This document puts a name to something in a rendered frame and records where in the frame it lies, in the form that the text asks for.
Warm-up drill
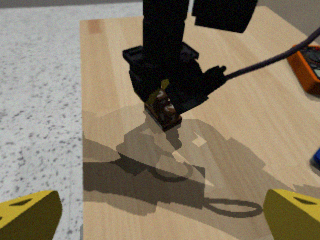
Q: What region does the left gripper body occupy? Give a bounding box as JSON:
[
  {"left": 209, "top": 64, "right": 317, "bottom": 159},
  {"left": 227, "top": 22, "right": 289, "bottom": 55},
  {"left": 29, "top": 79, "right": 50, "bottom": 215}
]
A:
[{"left": 122, "top": 17, "right": 199, "bottom": 102}]

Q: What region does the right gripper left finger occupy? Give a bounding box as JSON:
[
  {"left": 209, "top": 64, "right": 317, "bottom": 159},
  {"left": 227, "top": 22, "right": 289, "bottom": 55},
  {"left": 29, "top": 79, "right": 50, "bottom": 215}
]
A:
[{"left": 0, "top": 190, "right": 62, "bottom": 240}]

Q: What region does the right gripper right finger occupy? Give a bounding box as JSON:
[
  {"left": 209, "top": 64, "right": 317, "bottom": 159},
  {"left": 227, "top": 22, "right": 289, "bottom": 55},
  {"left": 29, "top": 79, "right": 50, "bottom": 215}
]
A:
[{"left": 263, "top": 189, "right": 320, "bottom": 240}]

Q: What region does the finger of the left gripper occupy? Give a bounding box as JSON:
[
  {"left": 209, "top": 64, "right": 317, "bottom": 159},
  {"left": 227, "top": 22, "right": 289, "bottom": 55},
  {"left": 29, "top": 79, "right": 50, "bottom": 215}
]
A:
[
  {"left": 161, "top": 79, "right": 170, "bottom": 90},
  {"left": 134, "top": 88, "right": 161, "bottom": 104}
]

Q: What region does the brown wooden tray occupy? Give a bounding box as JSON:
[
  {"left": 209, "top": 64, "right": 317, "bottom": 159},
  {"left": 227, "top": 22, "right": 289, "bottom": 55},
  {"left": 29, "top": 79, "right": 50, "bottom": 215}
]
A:
[{"left": 144, "top": 103, "right": 182, "bottom": 132}]

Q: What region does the blue flat rectangular case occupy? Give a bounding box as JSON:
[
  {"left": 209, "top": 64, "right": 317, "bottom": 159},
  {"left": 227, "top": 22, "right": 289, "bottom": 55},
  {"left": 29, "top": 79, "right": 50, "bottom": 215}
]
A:
[{"left": 310, "top": 148, "right": 320, "bottom": 170}]

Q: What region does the brown cube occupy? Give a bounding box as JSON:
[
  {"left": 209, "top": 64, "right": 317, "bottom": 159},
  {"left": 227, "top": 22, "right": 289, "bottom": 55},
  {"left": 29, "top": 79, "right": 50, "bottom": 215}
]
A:
[
  {"left": 149, "top": 88, "right": 169, "bottom": 112},
  {"left": 158, "top": 101, "right": 179, "bottom": 125}
]

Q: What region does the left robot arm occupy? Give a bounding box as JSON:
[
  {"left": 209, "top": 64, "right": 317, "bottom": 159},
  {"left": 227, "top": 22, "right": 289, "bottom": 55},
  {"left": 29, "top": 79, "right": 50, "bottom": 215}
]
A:
[{"left": 143, "top": 0, "right": 258, "bottom": 115}]

